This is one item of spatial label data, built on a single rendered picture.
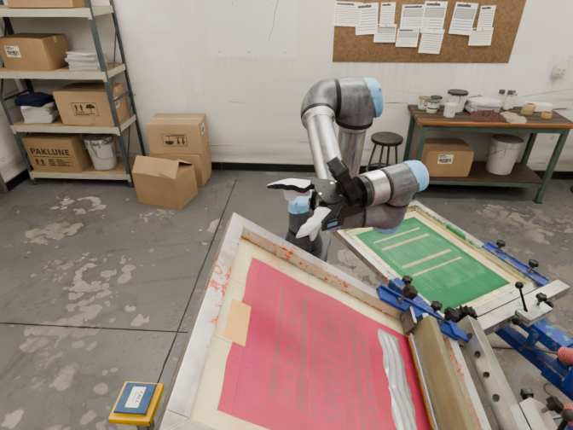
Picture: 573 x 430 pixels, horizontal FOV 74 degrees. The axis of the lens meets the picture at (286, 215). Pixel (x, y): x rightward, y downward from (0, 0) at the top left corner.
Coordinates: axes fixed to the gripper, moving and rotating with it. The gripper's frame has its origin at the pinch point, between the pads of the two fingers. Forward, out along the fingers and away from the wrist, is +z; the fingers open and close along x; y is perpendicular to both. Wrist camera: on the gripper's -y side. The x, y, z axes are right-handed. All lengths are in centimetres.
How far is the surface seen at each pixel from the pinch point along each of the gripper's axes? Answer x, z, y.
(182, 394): -25.2, 26.3, 6.7
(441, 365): -31, -30, 36
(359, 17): 294, -211, 89
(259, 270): 3.1, 3.5, 24.4
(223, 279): -2.8, 13.6, 14.0
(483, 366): -33, -50, 52
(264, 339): -15.5, 9.3, 21.2
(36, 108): 389, 118, 179
